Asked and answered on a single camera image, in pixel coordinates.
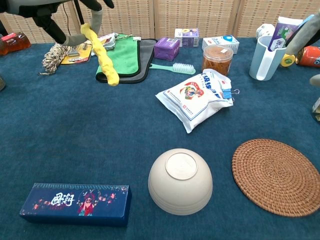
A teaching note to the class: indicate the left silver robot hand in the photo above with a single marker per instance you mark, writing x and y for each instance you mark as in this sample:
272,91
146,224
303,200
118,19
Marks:
50,25

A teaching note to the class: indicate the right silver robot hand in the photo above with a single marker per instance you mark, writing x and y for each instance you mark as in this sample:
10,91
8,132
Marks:
301,37

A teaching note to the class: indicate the yellow twisted toy stick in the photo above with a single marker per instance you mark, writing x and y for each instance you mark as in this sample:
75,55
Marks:
103,58

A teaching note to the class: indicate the white purple toothpaste tube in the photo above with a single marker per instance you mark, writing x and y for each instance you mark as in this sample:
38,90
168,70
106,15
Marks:
281,32

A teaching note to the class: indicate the orange drink can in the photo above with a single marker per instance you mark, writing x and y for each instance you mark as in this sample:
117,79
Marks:
312,59

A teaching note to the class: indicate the black stand pole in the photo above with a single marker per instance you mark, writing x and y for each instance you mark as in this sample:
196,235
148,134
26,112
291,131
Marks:
79,15

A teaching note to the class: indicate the razor on yellow card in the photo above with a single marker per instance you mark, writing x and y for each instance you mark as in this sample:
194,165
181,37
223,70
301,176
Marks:
76,56

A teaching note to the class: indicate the white and red snack packet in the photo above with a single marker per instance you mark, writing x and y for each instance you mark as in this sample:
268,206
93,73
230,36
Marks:
109,41

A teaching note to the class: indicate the white and blue milk carton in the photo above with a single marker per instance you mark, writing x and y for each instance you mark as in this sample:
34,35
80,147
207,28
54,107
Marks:
220,42

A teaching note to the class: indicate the green microfiber cloth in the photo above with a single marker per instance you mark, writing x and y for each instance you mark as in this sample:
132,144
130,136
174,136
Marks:
125,57

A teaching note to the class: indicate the clear jar of orange strips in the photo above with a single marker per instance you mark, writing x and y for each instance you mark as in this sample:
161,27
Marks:
217,62

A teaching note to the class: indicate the blue binder clip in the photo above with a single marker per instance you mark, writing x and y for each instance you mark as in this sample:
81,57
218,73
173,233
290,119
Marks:
227,94

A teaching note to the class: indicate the grey microfiber cloth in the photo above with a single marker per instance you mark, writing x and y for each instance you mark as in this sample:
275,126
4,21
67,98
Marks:
146,57

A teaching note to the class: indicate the bamboo folding screen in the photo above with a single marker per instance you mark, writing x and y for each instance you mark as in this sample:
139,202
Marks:
195,15

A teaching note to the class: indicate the white and purple carton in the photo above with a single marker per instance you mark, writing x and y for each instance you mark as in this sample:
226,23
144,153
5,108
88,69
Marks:
186,37

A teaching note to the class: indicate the dark blue table cover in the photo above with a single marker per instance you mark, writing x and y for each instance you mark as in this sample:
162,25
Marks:
112,125

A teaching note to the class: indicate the small purple box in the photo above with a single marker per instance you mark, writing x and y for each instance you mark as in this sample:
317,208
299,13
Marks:
166,50

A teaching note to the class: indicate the mint green brush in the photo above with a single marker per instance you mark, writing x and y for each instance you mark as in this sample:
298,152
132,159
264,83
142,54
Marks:
165,67

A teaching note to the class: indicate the white printed sugar bag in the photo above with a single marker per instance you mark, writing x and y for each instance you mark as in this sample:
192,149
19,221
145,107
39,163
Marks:
192,102

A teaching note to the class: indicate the round woven rattan coaster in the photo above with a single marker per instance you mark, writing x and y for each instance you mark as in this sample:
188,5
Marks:
275,177

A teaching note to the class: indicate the navy printed rectangular box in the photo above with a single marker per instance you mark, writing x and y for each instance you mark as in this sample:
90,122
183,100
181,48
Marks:
75,202

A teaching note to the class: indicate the beige upturned bowl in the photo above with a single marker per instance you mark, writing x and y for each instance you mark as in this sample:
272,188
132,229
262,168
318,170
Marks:
180,185

